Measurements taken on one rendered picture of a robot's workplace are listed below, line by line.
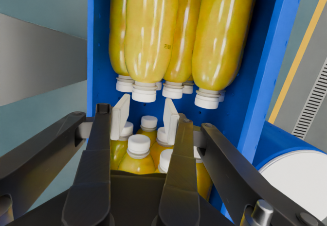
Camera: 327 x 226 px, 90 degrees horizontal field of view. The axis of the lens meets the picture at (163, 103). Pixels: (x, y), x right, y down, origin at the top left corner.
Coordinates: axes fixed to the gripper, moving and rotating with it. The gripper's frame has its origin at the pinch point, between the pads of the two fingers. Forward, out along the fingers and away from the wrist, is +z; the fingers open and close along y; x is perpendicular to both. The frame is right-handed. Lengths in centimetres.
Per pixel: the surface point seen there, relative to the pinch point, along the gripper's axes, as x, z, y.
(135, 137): -7.6, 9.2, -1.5
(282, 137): -10.9, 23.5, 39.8
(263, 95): 3.8, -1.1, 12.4
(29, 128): -63, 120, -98
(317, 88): 0, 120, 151
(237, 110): -1.6, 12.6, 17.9
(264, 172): -18.1, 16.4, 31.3
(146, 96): 0.6, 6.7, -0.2
